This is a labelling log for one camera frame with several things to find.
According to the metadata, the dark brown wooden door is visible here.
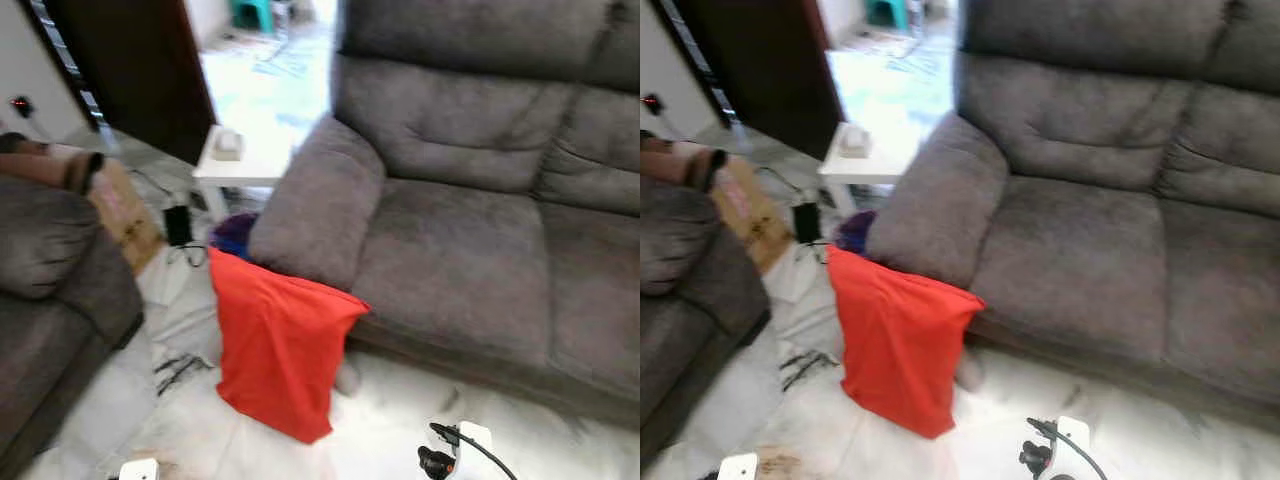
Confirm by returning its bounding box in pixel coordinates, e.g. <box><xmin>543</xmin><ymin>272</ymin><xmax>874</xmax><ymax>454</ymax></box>
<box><xmin>45</xmin><ymin>0</ymin><xmax>217</xmax><ymax>166</ymax></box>
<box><xmin>672</xmin><ymin>0</ymin><xmax>847</xmax><ymax>162</ymax></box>

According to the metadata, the brown cardboard box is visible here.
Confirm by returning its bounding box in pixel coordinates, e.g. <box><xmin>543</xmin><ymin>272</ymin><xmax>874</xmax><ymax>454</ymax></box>
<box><xmin>87</xmin><ymin>160</ymin><xmax>167</xmax><ymax>277</ymax></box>
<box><xmin>712</xmin><ymin>158</ymin><xmax>797</xmax><ymax>276</ymax></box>

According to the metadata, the large grey fabric sofa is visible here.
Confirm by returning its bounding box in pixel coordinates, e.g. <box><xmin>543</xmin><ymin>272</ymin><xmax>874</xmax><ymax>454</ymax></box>
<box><xmin>247</xmin><ymin>0</ymin><xmax>641</xmax><ymax>428</ymax></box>
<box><xmin>864</xmin><ymin>0</ymin><xmax>1280</xmax><ymax>437</ymax></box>

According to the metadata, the purple fabric bundle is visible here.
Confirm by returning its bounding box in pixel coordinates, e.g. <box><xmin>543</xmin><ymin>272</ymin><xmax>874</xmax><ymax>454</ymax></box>
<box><xmin>211</xmin><ymin>212</ymin><xmax>260</xmax><ymax>262</ymax></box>
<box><xmin>835</xmin><ymin>209</ymin><xmax>880</xmax><ymax>254</ymax></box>

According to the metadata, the small grey fabric sofa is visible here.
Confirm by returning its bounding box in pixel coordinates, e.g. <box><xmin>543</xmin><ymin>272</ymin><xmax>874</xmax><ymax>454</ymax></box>
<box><xmin>0</xmin><ymin>176</ymin><xmax>147</xmax><ymax>479</ymax></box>
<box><xmin>640</xmin><ymin>180</ymin><xmax>772</xmax><ymax>467</ymax></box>

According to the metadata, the green plastic stool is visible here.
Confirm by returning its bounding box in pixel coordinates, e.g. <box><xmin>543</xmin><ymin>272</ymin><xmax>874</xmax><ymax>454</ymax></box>
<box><xmin>864</xmin><ymin>0</ymin><xmax>912</xmax><ymax>31</ymax></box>
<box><xmin>231</xmin><ymin>0</ymin><xmax>277</xmax><ymax>32</ymax></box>

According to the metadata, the brown roll cushion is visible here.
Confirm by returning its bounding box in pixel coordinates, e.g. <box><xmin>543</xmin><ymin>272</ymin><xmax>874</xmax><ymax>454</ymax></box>
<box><xmin>640</xmin><ymin>134</ymin><xmax>729</xmax><ymax>194</ymax></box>
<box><xmin>0</xmin><ymin>134</ymin><xmax>107</xmax><ymax>196</ymax></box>

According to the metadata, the black power adapter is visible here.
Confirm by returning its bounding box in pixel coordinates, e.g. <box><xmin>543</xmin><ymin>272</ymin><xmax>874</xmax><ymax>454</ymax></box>
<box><xmin>792</xmin><ymin>201</ymin><xmax>824</xmax><ymax>247</ymax></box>
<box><xmin>164</xmin><ymin>204</ymin><xmax>197</xmax><ymax>249</ymax></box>

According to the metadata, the red pillow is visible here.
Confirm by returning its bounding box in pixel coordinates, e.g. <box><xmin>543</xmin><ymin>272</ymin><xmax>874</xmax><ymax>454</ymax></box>
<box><xmin>208</xmin><ymin>246</ymin><xmax>371</xmax><ymax>445</ymax></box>
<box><xmin>826</xmin><ymin>244</ymin><xmax>987</xmax><ymax>440</ymax></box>

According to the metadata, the white side table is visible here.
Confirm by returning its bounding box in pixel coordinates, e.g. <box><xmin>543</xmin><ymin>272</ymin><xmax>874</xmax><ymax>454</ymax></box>
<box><xmin>817</xmin><ymin>121</ymin><xmax>917</xmax><ymax>217</ymax></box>
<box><xmin>192</xmin><ymin>124</ymin><xmax>301</xmax><ymax>217</ymax></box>

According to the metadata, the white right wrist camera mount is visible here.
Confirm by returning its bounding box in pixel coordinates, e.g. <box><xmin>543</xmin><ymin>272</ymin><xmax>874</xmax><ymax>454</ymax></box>
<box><xmin>454</xmin><ymin>421</ymin><xmax>494</xmax><ymax>480</ymax></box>
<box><xmin>1049</xmin><ymin>415</ymin><xmax>1092</xmax><ymax>480</ymax></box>

